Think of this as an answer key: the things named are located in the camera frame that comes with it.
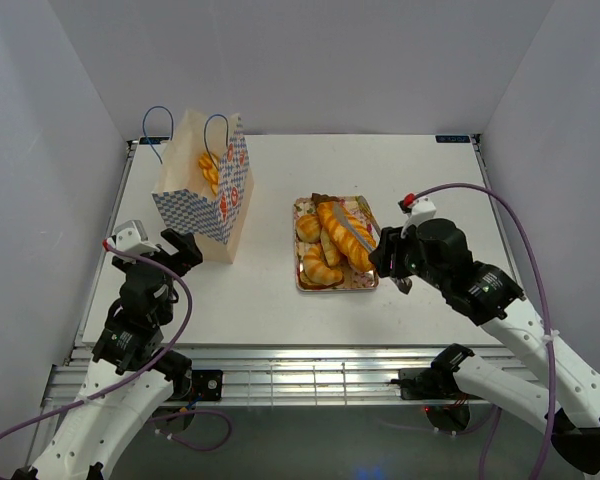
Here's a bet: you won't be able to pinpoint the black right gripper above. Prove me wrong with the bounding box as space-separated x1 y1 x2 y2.
367 225 447 291

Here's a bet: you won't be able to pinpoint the metal serving tongs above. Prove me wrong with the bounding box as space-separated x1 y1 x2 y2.
329 195 414 295

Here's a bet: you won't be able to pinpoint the blue checkered paper bag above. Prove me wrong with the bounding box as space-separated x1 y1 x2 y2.
152 109 254 264

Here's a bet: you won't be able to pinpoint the long twisted bread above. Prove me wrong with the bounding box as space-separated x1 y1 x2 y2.
198 153 219 196

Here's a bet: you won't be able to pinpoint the croissant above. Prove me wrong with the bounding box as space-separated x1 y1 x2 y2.
320 228 342 268
302 244 344 285

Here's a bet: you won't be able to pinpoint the brown chocolate bread piece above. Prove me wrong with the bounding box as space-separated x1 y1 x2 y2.
311 193 339 207

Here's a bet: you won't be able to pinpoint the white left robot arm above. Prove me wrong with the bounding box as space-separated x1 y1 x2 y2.
13 220 203 479

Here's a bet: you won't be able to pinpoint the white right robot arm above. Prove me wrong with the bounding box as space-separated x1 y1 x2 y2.
369 218 600 475

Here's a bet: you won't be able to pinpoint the seeded bread slice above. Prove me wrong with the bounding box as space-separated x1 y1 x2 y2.
298 277 344 291

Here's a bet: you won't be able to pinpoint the floral metal tray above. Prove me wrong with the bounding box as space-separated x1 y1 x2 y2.
292 194 379 292

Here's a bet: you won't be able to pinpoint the round bun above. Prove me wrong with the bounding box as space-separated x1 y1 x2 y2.
295 214 322 243

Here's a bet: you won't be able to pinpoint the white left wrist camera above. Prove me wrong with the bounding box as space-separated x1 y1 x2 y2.
103 220 159 255

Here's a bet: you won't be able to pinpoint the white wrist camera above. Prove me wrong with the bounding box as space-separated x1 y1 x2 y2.
398 194 437 233
103 220 159 255

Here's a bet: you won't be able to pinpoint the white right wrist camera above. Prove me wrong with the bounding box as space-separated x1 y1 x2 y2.
398 194 437 233

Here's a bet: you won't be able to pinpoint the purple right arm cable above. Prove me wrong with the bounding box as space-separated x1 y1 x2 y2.
414 182 556 480

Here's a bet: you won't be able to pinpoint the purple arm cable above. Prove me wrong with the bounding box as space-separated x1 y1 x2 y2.
414 182 556 480
0 244 234 474

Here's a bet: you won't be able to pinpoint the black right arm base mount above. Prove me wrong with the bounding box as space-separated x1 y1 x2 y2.
390 368 460 400

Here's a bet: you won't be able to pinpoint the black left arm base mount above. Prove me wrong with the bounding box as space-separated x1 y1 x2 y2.
179 370 224 402

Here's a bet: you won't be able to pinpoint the aluminium frame rail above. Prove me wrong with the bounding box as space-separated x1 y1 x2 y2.
42 344 581 409

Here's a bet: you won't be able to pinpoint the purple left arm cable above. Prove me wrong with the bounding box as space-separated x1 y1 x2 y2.
0 244 234 474

